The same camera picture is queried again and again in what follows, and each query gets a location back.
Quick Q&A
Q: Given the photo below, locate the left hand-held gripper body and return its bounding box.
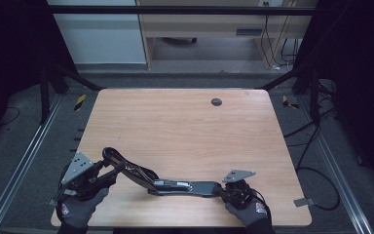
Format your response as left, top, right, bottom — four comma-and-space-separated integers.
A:
57, 151, 118, 201

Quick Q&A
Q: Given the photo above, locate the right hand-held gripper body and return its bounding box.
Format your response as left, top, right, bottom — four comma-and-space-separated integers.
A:
222, 169, 258, 210

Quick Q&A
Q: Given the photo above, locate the black stapler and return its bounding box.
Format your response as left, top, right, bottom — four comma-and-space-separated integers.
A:
101, 146, 225, 198

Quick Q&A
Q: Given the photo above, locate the person's right hand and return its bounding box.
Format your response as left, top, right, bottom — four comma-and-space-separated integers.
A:
224, 200, 271, 228

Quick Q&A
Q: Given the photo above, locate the person's left hand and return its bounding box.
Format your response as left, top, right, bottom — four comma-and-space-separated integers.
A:
56, 187, 110, 232

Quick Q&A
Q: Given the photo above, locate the yellow-black floor tape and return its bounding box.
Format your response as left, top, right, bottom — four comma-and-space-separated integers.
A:
281, 95, 300, 110
73, 94, 88, 112

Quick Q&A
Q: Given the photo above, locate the black metal stand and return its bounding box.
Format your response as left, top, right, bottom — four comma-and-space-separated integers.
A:
256, 62, 322, 123
38, 61, 106, 126

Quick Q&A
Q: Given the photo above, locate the white cabinet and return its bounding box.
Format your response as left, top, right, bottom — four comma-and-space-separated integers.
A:
47, 0, 148, 65

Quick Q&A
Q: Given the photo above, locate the dark elongated object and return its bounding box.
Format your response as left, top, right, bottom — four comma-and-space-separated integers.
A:
161, 36, 198, 46

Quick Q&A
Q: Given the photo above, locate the black curtain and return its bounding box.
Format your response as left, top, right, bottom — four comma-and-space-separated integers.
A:
0, 0, 79, 150
293, 0, 374, 196

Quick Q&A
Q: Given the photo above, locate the wooden desk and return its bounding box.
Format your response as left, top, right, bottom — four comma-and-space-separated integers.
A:
135, 0, 318, 69

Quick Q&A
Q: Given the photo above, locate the right hand-held gripper cable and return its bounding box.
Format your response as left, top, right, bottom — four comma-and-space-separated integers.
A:
252, 189, 272, 215

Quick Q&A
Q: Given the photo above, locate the aluminium floor rail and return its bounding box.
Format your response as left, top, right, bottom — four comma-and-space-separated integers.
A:
296, 96, 374, 234
0, 94, 64, 234

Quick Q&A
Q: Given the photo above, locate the thin black floor cable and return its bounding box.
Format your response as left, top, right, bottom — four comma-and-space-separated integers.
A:
0, 106, 21, 127

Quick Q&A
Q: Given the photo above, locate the black looped floor cable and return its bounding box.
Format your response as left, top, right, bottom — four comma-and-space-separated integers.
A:
295, 125, 342, 212

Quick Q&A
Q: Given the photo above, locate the black cable bundle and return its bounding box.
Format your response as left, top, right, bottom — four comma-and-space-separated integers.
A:
280, 38, 301, 66

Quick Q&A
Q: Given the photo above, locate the black hanging cable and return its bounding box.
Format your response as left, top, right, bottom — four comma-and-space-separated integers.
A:
260, 1, 274, 67

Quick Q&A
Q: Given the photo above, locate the black horizontal frame bar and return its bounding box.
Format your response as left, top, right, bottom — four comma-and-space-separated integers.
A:
47, 4, 318, 17

